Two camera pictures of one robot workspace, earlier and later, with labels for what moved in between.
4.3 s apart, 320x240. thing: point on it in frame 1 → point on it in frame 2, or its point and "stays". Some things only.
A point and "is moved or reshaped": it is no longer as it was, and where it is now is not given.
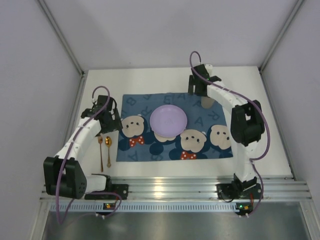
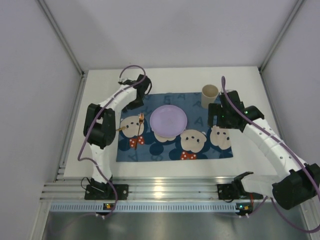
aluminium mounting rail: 196,189 stays
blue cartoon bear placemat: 206,135 stays
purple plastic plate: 168,120 stays
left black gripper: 114,122 → 135,104
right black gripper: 194,88 → 215,115
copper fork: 100,139 is moved or reshaped
